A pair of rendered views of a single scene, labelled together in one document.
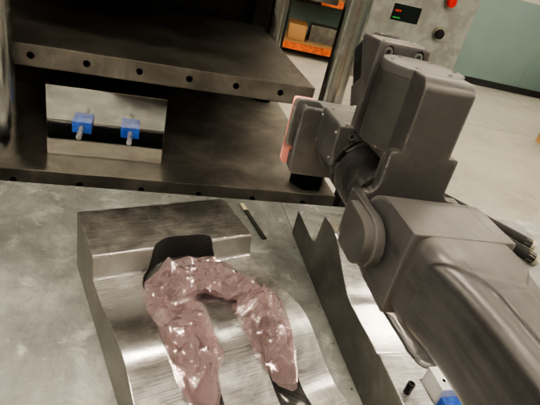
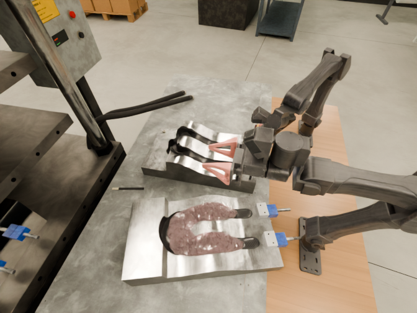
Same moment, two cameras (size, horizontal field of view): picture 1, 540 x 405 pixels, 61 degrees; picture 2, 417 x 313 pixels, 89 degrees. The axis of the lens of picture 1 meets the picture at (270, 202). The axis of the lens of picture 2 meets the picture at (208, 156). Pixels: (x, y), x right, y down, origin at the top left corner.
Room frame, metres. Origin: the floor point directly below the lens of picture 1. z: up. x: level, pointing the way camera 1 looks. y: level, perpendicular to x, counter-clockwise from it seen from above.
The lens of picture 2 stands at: (0.32, 0.26, 1.61)
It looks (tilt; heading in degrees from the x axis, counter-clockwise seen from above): 51 degrees down; 301
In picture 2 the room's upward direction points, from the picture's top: straight up
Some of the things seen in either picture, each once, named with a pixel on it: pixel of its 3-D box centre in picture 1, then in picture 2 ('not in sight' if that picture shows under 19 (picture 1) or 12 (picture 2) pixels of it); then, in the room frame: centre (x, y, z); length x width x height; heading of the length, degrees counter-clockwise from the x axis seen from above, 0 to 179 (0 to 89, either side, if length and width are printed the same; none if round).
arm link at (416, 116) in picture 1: (408, 160); (297, 162); (0.30, -0.09, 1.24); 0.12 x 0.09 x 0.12; 16
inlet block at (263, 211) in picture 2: not in sight; (273, 210); (0.29, -0.17, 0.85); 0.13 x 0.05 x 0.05; 36
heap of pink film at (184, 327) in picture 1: (216, 308); (204, 226); (0.48, 0.04, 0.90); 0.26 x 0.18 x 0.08; 36
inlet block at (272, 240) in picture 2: not in sight; (282, 239); (0.23, -0.08, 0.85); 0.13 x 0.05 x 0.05; 36
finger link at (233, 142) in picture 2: not in sight; (224, 153); (0.47, -0.06, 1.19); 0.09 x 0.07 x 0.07; 16
